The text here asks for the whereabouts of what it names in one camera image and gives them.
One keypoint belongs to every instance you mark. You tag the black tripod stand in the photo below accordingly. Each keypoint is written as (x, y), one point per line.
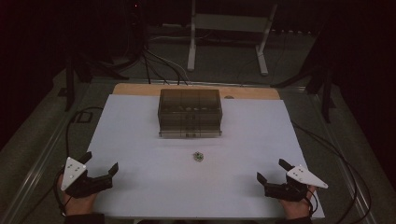
(70, 87)
(326, 99)

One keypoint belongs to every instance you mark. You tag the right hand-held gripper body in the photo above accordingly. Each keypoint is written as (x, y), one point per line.
(303, 177)

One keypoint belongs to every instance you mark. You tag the small sparkly round trinket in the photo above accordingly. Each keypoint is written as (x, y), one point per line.
(198, 156)

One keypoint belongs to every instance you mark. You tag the metal floor rail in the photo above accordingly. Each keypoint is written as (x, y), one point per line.
(345, 161)
(37, 174)

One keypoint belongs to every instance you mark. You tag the white table mat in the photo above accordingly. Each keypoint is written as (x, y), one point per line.
(186, 186)

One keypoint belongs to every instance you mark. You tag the person's left hand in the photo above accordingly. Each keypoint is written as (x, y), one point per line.
(77, 205)

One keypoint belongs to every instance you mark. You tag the white metal stand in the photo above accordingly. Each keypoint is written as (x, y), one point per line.
(192, 46)

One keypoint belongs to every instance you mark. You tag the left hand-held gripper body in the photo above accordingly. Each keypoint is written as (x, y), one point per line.
(73, 174)

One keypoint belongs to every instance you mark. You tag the clear smoky drawer organizer box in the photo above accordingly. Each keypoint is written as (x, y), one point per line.
(190, 121)

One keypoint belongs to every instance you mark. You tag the person's right hand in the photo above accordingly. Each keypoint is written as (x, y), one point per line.
(297, 209)

